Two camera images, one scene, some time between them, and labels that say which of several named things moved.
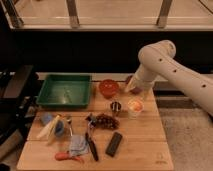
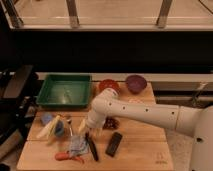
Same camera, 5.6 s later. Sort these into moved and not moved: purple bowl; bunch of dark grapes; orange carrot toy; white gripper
Moved: white gripper
Not moved: orange carrot toy; bunch of dark grapes; purple bowl
